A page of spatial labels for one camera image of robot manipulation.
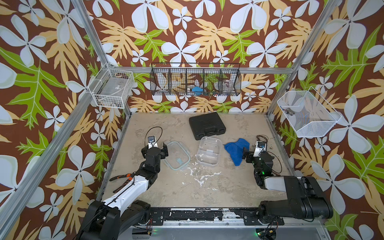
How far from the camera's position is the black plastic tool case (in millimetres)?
1044

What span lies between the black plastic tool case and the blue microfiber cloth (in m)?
0.12

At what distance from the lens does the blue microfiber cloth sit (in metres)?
0.94
